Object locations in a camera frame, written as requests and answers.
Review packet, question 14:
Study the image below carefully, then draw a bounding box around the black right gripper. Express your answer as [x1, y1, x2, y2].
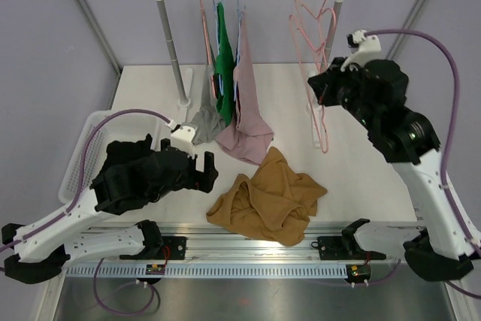
[310, 58, 381, 132]

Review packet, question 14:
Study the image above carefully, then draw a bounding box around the pink hanger of brown top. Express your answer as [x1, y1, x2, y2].
[289, 0, 329, 154]

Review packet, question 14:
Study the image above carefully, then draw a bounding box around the pink hanger of black top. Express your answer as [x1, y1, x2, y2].
[313, 0, 337, 73]

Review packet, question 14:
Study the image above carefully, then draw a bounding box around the brown tank top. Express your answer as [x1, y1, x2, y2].
[206, 147, 328, 247]

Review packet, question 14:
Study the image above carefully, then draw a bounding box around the black tank top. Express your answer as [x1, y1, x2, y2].
[89, 134, 153, 189]

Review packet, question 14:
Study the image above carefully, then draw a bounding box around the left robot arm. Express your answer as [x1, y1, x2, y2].
[1, 141, 219, 284]

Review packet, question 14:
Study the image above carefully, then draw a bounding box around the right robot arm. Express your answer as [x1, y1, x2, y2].
[307, 57, 478, 282]

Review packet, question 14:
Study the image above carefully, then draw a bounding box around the mauve pink tank top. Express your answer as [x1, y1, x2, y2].
[216, 11, 274, 165]

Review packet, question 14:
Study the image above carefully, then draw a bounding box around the grey tank top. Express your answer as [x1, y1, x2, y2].
[184, 48, 225, 146]

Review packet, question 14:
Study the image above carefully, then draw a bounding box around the pink hanger of grey top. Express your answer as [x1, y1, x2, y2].
[199, 0, 217, 98]

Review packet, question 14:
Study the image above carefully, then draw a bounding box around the blue hanger of green top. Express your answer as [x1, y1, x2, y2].
[212, 0, 225, 98]

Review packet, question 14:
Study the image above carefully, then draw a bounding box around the green tank top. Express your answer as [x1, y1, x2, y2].
[215, 2, 234, 126]

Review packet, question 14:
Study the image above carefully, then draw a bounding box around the blue hanger of mauve top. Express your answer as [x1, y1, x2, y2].
[233, 0, 244, 103]

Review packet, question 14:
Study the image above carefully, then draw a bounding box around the white plastic basket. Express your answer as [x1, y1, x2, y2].
[59, 111, 165, 204]

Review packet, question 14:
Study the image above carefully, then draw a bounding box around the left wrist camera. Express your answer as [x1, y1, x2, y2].
[167, 120, 196, 158]

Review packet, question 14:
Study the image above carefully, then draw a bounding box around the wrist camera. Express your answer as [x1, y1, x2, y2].
[340, 29, 382, 71]
[167, 120, 196, 158]

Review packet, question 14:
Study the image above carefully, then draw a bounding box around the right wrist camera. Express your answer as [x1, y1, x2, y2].
[340, 29, 382, 71]

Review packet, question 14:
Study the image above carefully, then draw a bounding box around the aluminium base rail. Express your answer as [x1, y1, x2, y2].
[86, 221, 429, 262]

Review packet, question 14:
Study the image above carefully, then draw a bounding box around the white slotted cable duct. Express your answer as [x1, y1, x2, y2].
[66, 262, 371, 280]

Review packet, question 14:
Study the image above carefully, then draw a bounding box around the right aluminium frame post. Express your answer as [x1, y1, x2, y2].
[384, 0, 429, 60]

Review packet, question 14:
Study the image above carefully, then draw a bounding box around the aluminium frame post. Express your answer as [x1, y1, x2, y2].
[74, 0, 123, 79]
[384, 0, 429, 60]

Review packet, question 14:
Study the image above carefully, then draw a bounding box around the left aluminium frame post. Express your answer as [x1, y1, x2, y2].
[74, 0, 123, 79]

